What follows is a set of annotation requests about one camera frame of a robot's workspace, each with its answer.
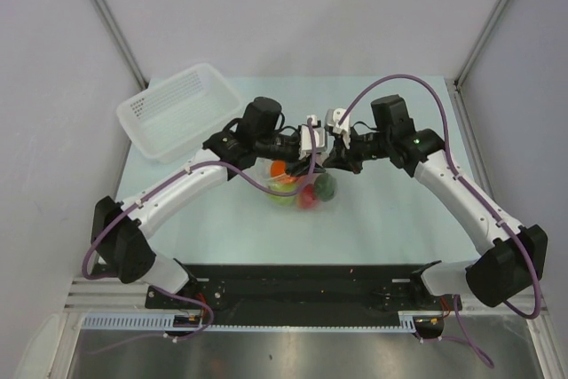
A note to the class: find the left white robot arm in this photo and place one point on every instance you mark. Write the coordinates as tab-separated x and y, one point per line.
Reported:
121	229

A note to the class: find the white plastic basket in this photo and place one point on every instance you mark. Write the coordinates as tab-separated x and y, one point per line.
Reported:
174	116

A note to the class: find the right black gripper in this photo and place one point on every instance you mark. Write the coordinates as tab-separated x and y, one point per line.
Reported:
342	158

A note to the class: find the light green apple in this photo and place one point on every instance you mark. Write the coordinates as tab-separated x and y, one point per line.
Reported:
282	197

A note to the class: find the orange fruit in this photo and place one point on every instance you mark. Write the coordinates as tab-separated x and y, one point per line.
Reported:
278	168

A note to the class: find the dark green lime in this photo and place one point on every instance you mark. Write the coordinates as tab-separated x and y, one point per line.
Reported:
325	187

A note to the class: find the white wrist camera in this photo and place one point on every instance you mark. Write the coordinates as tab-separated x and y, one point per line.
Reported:
313	138
337	123

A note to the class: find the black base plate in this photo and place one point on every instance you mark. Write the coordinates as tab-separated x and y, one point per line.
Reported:
336	296

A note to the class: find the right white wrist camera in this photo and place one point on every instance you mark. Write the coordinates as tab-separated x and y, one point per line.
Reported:
337	123

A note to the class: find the clear dotted zip bag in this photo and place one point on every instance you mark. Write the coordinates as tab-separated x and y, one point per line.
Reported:
263	177

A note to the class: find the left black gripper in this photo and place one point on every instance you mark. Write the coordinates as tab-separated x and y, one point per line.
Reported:
298	168

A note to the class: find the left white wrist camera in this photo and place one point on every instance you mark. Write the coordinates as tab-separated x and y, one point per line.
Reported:
313	138

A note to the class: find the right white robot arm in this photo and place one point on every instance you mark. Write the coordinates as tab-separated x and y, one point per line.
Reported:
511	255

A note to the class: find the white slotted cable duct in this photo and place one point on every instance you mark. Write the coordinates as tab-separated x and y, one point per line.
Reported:
162	322

